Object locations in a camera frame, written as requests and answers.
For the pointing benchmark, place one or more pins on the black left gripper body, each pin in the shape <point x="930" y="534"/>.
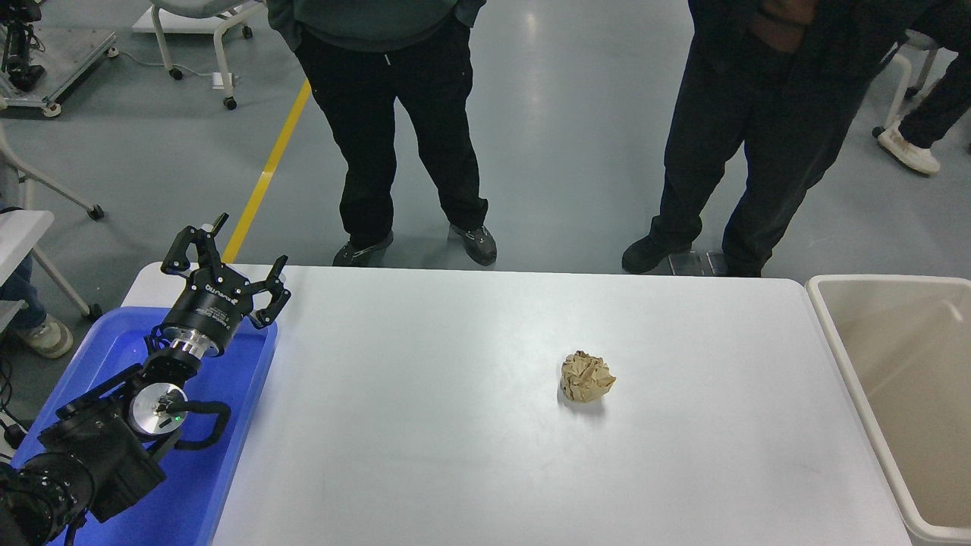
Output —
<point x="211" y="303"/>

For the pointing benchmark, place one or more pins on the person's right forearm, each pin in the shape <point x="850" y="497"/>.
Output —
<point x="785" y="26"/>

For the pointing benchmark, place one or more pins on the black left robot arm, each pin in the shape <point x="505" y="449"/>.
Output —
<point x="98" y="447"/>

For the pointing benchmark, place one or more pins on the blue plastic tray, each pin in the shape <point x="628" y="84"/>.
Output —
<point x="220" y="425"/>

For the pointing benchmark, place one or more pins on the white floor power strip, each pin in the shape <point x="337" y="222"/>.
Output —
<point x="223" y="80"/>

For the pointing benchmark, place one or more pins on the seated person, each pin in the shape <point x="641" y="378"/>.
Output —
<point x="47" y="337"/>

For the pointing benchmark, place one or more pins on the white chair on casters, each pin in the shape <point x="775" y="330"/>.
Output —
<point x="220" y="34"/>

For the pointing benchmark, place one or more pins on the grey metal wheeled platform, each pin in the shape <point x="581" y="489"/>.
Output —
<point x="72" y="57"/>

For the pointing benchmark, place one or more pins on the black machine on platform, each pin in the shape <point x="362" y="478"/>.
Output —
<point x="19" y="45"/>

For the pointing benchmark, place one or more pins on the crumpled tan paper ball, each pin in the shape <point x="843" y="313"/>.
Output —
<point x="588" y="377"/>

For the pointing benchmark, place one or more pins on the grey metal floor plate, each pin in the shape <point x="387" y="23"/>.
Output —
<point x="698" y="263"/>

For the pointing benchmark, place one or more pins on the person with badge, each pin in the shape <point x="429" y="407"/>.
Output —
<point x="728" y="136"/>

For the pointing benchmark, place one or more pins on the large pale plastic bin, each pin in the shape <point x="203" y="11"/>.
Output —
<point x="918" y="409"/>

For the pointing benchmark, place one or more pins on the white chair frame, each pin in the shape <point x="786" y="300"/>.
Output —
<point x="906" y="72"/>

